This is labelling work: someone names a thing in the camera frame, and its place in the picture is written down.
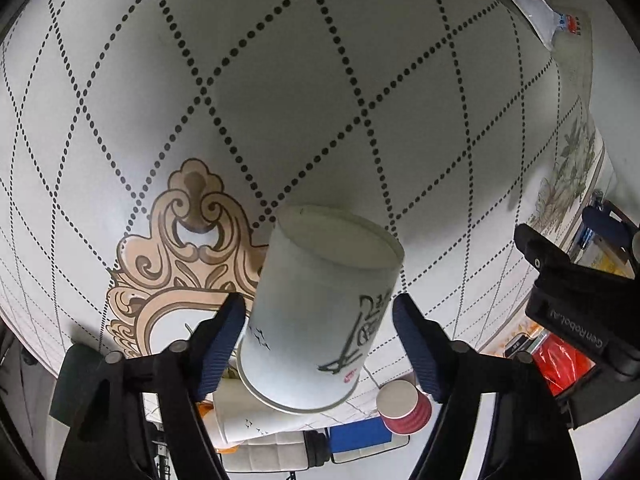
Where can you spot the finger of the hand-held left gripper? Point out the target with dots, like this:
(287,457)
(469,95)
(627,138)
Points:
(607,225)
(540,247)

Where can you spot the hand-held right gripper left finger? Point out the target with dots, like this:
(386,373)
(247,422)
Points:
(224,347)

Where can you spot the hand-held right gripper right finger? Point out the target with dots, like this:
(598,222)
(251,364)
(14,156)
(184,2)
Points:
(417,350)

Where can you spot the white printed paper cup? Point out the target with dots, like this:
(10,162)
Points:
(310,320)
(240,420)

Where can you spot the red paper cup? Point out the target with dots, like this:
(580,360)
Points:
(404,407)

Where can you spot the orange plastic bag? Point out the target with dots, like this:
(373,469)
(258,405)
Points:
(562,365)

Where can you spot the blue box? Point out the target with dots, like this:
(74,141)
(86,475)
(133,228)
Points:
(357,435)

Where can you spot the white bottle with black cap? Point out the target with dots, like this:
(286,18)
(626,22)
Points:
(265,455)

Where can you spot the white dotted tablecloth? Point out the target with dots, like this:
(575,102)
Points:
(300,85)

